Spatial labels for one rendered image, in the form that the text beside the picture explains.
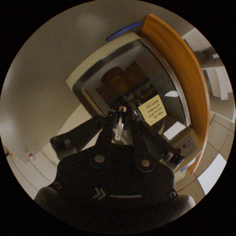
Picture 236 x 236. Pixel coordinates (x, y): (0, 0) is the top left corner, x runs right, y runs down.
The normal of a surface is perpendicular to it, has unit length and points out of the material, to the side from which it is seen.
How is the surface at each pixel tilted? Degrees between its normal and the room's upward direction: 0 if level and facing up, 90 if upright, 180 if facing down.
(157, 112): 90
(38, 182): 90
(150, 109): 90
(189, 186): 180
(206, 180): 180
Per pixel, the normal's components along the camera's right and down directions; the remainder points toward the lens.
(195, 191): -0.60, -0.77
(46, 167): 0.79, -0.57
